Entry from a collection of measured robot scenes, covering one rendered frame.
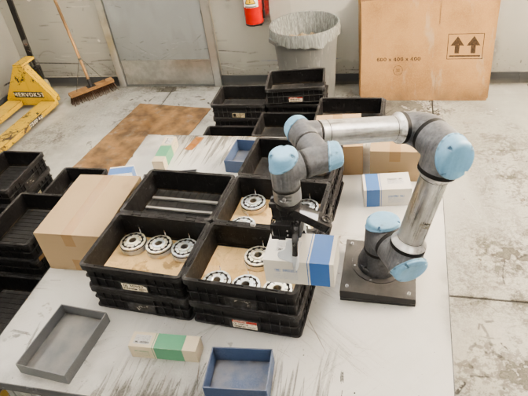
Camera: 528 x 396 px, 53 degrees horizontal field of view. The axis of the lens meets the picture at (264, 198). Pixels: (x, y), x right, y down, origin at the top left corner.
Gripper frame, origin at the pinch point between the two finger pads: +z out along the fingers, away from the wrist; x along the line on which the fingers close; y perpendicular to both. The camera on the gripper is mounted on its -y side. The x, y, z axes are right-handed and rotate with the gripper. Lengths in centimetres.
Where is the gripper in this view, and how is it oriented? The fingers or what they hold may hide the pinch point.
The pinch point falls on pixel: (302, 254)
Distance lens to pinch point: 153.6
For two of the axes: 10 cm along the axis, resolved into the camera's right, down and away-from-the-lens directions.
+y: -9.7, -0.4, 2.5
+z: 1.2, 7.8, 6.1
